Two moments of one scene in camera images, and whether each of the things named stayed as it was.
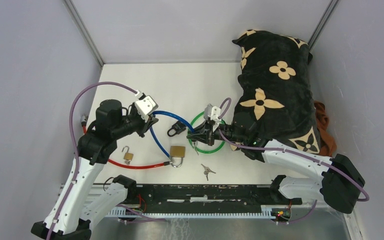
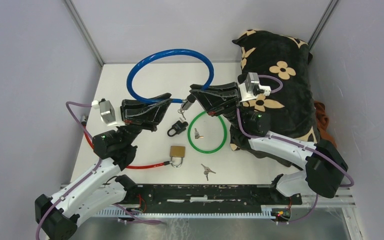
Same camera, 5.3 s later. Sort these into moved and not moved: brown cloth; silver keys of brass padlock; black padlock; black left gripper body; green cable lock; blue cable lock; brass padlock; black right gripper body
Moved: black right gripper body; blue cable lock
Not moved: brown cloth; brass padlock; green cable lock; silver keys of brass padlock; black left gripper body; black padlock
